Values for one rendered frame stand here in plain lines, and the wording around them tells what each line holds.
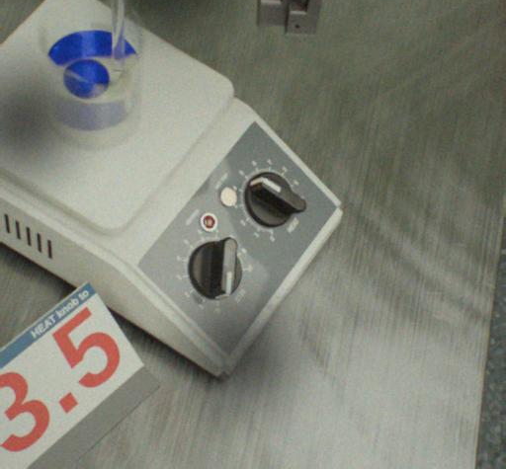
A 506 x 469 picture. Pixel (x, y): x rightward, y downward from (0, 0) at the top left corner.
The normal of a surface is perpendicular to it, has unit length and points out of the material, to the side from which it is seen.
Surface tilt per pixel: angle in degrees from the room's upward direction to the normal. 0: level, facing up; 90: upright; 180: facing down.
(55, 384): 40
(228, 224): 30
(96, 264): 90
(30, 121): 0
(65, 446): 0
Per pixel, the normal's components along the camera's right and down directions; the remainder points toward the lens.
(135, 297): -0.54, 0.70
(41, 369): 0.53, 0.02
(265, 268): 0.50, -0.19
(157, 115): 0.09, -0.51
